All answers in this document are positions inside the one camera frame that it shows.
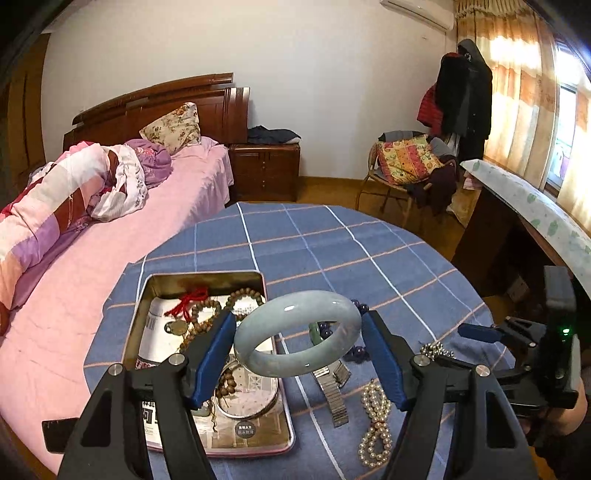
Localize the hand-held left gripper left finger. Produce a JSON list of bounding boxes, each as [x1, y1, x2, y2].
[[58, 308, 237, 480]]

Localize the purple blanket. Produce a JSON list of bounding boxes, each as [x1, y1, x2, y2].
[[122, 138, 174, 190]]

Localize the wooden bead mala orange tassel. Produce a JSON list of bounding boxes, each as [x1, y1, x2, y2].
[[178, 298, 241, 402]]

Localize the black flat device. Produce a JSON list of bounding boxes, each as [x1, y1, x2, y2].
[[41, 416, 80, 455]]

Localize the dark folded clothes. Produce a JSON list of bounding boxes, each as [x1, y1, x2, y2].
[[247, 126, 302, 145]]

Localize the window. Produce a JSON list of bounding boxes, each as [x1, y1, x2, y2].
[[545, 41, 591, 195]]

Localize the red hanging garment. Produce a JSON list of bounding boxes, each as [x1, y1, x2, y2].
[[417, 84, 444, 130]]

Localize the pink patchwork quilt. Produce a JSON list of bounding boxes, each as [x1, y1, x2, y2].
[[0, 142, 151, 310]]

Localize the person's right hand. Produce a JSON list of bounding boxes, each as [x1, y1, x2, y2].
[[551, 383, 591, 432]]

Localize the dark garment on chair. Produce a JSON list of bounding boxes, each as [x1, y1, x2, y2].
[[406, 161, 460, 215]]

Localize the wooden wardrobe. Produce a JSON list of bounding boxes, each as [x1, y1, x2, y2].
[[0, 32, 51, 185]]

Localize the red knot tassel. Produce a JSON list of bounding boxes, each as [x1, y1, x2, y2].
[[164, 286, 209, 335]]

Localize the black hanging coat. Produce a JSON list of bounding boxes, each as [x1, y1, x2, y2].
[[436, 39, 494, 160]]

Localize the orange striped curtain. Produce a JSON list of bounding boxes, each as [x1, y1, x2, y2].
[[455, 0, 591, 213]]

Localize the bed with pink sheet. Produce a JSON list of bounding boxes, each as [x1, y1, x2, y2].
[[0, 136, 232, 472]]

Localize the pearl necklace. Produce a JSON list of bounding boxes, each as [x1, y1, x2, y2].
[[359, 378, 394, 470]]

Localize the dark wooden headboard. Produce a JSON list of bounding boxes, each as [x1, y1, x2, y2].
[[62, 72, 251, 148]]

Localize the colourful patchwork cushion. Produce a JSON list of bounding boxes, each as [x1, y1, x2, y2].
[[376, 134, 445, 185]]

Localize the thin silver bangle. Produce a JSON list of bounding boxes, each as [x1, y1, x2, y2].
[[215, 362, 280, 418]]

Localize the white air conditioner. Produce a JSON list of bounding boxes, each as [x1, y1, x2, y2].
[[379, 0, 455, 32]]

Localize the printed paper leaflet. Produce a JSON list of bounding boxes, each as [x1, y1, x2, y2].
[[136, 295, 291, 450]]

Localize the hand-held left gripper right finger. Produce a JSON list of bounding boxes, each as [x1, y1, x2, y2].
[[362, 310, 539, 480]]

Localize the dark blue bead bracelet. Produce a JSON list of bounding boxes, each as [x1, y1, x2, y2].
[[318, 299, 372, 363]]

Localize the floral pillow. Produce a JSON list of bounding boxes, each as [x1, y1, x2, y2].
[[139, 102, 202, 155]]

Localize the pale jade bangle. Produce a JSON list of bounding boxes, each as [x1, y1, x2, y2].
[[233, 291, 363, 377]]

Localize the metal band wristwatch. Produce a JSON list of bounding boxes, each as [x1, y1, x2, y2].
[[310, 359, 352, 428]]

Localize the thin wooden bead bracelet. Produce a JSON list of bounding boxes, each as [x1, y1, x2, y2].
[[225, 287, 266, 324]]

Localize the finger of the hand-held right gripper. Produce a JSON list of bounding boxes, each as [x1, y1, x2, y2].
[[493, 354, 546, 408], [458, 316, 546, 366]]

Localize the wooden nightstand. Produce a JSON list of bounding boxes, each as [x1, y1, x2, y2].
[[228, 141, 301, 204]]

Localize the pink metal tin box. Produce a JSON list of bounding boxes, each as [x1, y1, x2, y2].
[[122, 271, 296, 455]]

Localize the chair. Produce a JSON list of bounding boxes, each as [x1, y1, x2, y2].
[[355, 130, 462, 227]]

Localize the wooden desk with cloth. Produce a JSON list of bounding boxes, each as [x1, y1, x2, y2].
[[459, 159, 591, 296]]

